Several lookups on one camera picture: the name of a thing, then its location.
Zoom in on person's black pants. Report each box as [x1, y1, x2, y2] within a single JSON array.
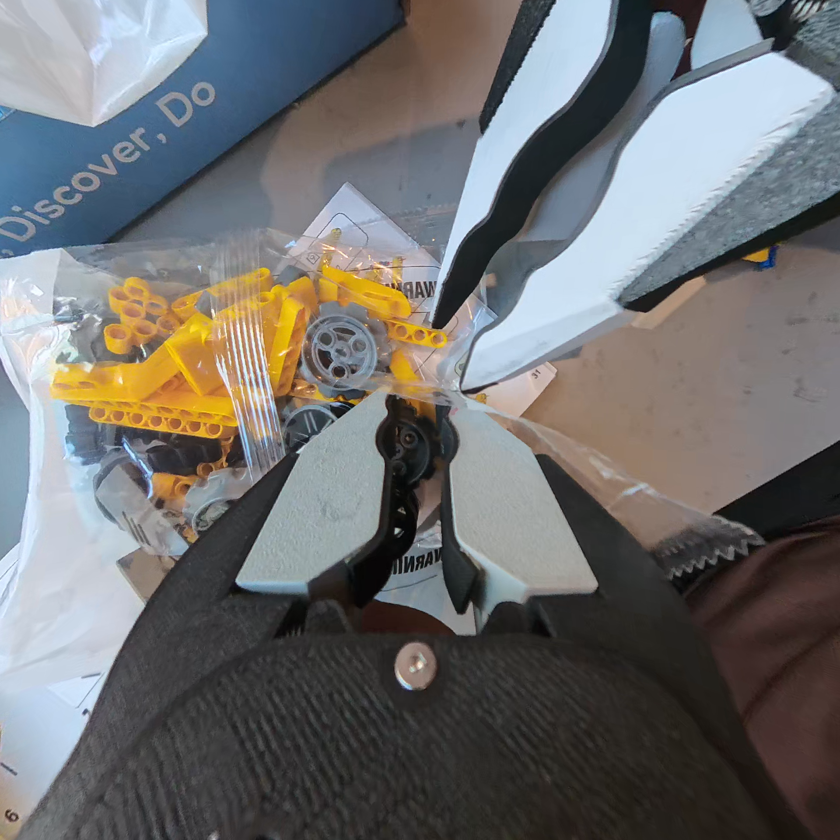
[[715, 453, 840, 539]]

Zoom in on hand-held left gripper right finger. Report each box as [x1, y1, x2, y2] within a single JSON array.
[[437, 400, 601, 630]]

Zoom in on open instruction booklet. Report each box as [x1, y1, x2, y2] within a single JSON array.
[[0, 182, 559, 840]]

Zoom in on clear bag of yellow beams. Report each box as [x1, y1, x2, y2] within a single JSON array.
[[0, 226, 765, 690]]

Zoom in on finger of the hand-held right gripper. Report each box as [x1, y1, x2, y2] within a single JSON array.
[[459, 39, 837, 395], [433, 0, 656, 329]]

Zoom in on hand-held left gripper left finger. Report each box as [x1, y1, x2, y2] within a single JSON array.
[[234, 386, 396, 608]]

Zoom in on blue cardboard kit box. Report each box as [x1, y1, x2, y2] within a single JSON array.
[[0, 0, 404, 258]]

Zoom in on person's brown shirt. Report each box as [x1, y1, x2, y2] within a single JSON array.
[[686, 518, 840, 840]]

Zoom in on large white label parts bag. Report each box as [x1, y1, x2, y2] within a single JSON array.
[[0, 0, 210, 127]]

